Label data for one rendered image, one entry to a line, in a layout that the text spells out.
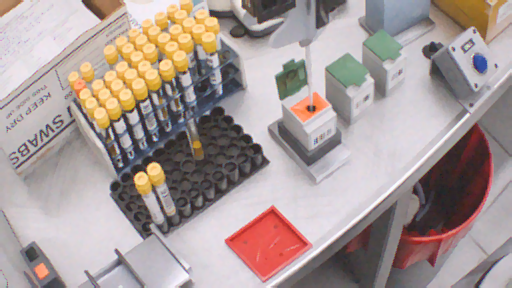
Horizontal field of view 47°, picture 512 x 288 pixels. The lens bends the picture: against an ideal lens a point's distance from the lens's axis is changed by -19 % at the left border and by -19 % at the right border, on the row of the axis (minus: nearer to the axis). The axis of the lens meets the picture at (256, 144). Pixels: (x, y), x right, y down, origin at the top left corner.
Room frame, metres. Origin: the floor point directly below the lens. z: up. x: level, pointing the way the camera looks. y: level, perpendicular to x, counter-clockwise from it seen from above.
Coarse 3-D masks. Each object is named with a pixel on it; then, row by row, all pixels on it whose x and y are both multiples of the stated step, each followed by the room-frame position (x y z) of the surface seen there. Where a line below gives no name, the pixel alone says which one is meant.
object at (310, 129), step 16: (288, 96) 0.47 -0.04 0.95; (304, 96) 0.46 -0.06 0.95; (320, 96) 0.46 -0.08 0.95; (288, 112) 0.45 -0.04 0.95; (304, 112) 0.44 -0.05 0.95; (320, 112) 0.44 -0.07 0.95; (288, 128) 0.45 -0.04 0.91; (304, 128) 0.43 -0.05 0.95; (320, 128) 0.43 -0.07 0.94; (304, 144) 0.43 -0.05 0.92
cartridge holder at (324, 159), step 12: (276, 120) 0.48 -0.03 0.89; (276, 132) 0.47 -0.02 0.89; (288, 132) 0.45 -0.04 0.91; (336, 132) 0.44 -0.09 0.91; (288, 144) 0.45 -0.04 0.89; (300, 144) 0.43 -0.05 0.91; (324, 144) 0.43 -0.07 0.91; (336, 144) 0.43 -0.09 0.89; (300, 156) 0.43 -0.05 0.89; (312, 156) 0.42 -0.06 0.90; (324, 156) 0.43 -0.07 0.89; (336, 156) 0.42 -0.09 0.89; (348, 156) 0.42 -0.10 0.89; (312, 168) 0.41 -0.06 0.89; (324, 168) 0.41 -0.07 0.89; (336, 168) 0.41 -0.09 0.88
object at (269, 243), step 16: (272, 208) 0.37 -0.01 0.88; (256, 224) 0.36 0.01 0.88; (272, 224) 0.36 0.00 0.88; (288, 224) 0.35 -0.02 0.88; (240, 240) 0.34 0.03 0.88; (256, 240) 0.34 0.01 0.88; (272, 240) 0.34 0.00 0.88; (288, 240) 0.33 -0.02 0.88; (304, 240) 0.33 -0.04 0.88; (240, 256) 0.32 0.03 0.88; (256, 256) 0.32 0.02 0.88; (272, 256) 0.32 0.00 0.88; (288, 256) 0.31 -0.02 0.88; (256, 272) 0.30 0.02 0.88; (272, 272) 0.29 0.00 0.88
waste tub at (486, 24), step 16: (432, 0) 0.67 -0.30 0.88; (448, 0) 0.65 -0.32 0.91; (464, 0) 0.62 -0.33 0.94; (480, 0) 0.59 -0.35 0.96; (496, 0) 0.58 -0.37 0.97; (464, 16) 0.62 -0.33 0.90; (480, 16) 0.59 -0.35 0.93; (496, 16) 0.59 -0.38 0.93; (480, 32) 0.58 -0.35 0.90; (496, 32) 0.59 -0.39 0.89
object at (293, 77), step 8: (288, 64) 0.48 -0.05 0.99; (296, 64) 0.48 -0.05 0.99; (304, 64) 0.48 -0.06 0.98; (280, 72) 0.47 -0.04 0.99; (288, 72) 0.47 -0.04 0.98; (296, 72) 0.48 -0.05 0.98; (304, 72) 0.48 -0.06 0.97; (280, 80) 0.47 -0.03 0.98; (288, 80) 0.47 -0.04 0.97; (296, 80) 0.48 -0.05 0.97; (304, 80) 0.48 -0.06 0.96; (280, 88) 0.46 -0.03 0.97; (288, 88) 0.47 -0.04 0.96; (296, 88) 0.47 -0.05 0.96; (280, 96) 0.46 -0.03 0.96
